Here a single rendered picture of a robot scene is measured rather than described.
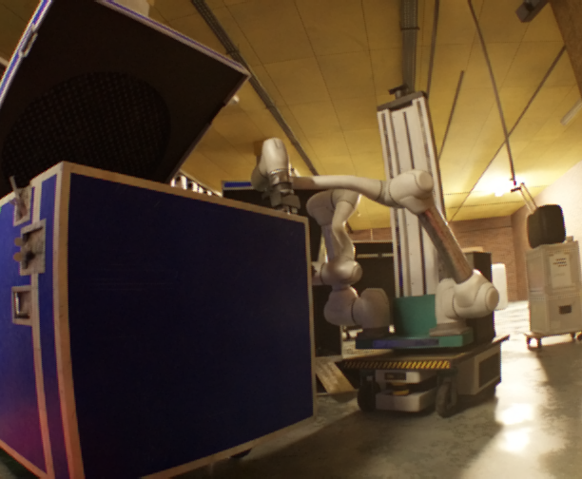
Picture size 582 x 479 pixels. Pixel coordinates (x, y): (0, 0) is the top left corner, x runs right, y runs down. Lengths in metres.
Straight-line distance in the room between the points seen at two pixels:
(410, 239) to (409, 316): 0.44
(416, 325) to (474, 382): 0.48
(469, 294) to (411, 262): 0.65
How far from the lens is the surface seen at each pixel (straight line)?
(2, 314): 1.38
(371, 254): 7.89
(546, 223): 4.37
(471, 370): 2.32
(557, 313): 4.29
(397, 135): 2.73
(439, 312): 2.22
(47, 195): 1.10
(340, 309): 2.53
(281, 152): 1.84
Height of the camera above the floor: 0.63
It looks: 10 degrees up
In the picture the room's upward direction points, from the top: 3 degrees counter-clockwise
